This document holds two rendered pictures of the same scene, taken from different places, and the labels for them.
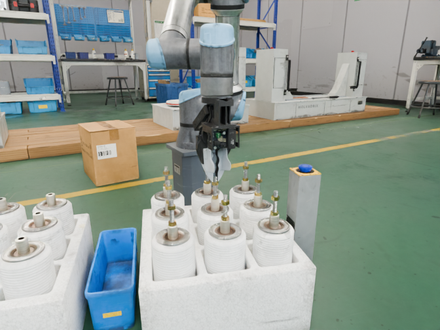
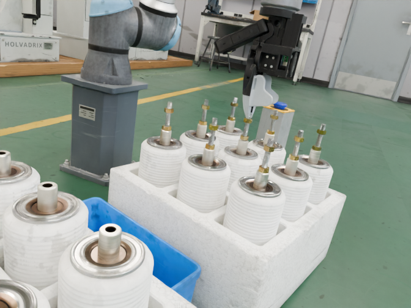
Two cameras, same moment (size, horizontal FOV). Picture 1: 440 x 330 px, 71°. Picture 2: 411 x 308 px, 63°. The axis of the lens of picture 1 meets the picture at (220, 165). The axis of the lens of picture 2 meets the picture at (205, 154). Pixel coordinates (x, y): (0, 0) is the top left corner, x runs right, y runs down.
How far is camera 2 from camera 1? 0.61 m
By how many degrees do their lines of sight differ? 39
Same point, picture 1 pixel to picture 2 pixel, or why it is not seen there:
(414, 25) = not seen: outside the picture
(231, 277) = (312, 219)
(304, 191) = (282, 129)
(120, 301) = (186, 292)
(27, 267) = (149, 275)
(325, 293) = not seen: hidden behind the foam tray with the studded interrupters
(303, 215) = not seen: hidden behind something
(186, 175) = (107, 121)
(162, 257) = (268, 213)
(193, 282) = (294, 234)
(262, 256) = (312, 194)
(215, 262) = (292, 209)
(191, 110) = (117, 29)
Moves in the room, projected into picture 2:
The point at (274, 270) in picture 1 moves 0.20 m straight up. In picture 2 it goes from (329, 205) to (359, 116)
